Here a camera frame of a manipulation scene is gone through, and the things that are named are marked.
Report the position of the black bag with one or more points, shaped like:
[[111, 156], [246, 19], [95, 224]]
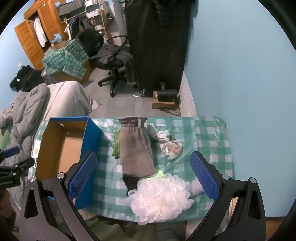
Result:
[[25, 77]]

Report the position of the blue cardboard box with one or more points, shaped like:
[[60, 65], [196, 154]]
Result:
[[67, 148]]

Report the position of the grey floral patterned cloth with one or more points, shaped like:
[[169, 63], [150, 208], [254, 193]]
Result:
[[170, 144]]

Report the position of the green plush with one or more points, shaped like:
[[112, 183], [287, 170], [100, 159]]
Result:
[[3, 141]]

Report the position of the wooden louvered wardrobe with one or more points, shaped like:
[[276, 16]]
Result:
[[30, 46]]

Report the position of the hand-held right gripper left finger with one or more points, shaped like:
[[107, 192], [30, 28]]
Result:
[[83, 173]]

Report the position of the neon green cloth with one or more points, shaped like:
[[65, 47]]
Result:
[[158, 174]]

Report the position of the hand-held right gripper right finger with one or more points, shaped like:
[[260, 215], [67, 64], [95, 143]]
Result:
[[203, 176]]

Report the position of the dark grey jacket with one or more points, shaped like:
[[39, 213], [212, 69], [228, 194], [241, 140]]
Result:
[[120, 58]]

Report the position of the white mesh bath loofah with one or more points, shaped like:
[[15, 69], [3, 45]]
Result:
[[159, 199]]

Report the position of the beige blanket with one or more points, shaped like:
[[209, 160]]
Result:
[[67, 99]]

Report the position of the small brown cardboard box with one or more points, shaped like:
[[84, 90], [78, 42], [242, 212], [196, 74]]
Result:
[[161, 105]]

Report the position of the green scrubbing pad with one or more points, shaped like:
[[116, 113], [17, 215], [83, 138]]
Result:
[[116, 143]]

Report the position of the white hanging garment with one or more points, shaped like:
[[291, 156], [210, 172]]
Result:
[[41, 32]]

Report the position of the large brown cardboard box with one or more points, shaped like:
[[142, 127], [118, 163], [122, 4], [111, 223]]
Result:
[[86, 69]]

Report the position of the white and blue rolled cloth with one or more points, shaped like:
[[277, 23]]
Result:
[[196, 186]]

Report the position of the brown cloth with black cuff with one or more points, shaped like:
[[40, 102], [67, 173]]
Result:
[[135, 148]]

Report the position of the green checkered cloth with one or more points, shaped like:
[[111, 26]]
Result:
[[67, 58]]

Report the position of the black office chair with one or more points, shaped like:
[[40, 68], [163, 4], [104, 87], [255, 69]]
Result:
[[111, 76]]

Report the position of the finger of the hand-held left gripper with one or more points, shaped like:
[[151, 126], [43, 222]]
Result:
[[11, 151], [23, 163]]

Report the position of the black fabric wardrobe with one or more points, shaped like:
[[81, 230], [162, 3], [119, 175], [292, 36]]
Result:
[[159, 41]]

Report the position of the striped grey cloth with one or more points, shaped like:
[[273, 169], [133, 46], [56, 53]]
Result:
[[5, 115]]

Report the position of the green checkered tablecloth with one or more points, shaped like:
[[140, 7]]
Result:
[[215, 148]]

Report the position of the grey quilted jacket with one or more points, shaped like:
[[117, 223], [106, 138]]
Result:
[[25, 111]]

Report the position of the dark hanging clothes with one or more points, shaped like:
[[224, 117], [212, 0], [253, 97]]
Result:
[[78, 25]]

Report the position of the person's olive green pants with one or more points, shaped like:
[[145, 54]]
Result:
[[129, 231]]

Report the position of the black massage gun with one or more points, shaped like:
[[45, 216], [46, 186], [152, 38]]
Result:
[[167, 93]]

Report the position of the blue tissue box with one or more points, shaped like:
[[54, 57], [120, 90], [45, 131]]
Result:
[[56, 37]]

